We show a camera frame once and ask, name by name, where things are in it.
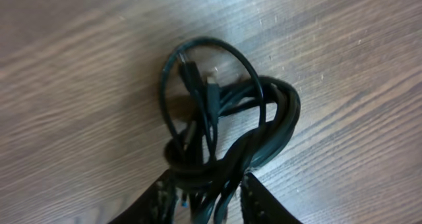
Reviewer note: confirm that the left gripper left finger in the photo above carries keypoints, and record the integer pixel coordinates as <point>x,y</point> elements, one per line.
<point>155,206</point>

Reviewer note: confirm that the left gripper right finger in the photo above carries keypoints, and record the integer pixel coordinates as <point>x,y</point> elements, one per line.
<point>259,206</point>

